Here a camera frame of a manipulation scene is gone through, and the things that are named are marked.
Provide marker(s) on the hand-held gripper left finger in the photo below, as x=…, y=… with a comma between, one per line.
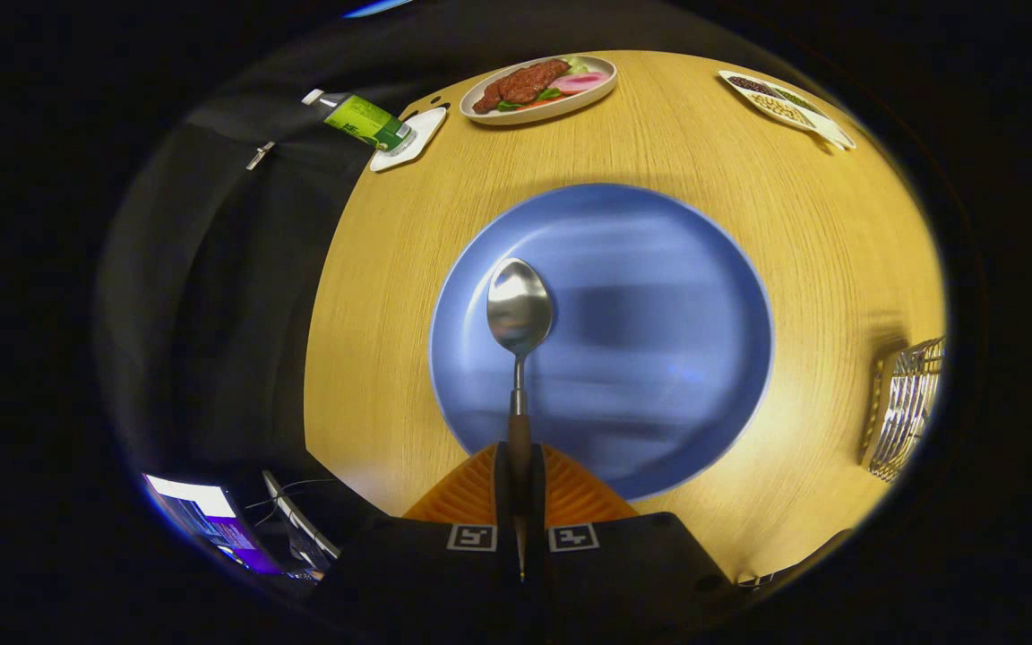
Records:
x=501, y=488

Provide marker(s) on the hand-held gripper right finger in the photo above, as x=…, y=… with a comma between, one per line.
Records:
x=538, y=488

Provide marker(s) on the blue round plate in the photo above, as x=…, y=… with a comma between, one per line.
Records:
x=659, y=340

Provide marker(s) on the lit computer monitor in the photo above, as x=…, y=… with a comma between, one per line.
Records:
x=211, y=528

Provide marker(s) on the white square coaster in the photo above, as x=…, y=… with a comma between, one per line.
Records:
x=424, y=134

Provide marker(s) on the perforated metal basket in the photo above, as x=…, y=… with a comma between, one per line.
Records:
x=906, y=412

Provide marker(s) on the green label water bottle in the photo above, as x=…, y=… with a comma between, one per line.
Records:
x=364, y=121

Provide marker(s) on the plate of meat and vegetables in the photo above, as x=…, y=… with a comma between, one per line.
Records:
x=520, y=85

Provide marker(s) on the silver cloth clip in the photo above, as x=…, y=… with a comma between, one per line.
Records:
x=260, y=156

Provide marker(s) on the white divided dish of beans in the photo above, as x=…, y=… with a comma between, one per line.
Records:
x=785, y=107

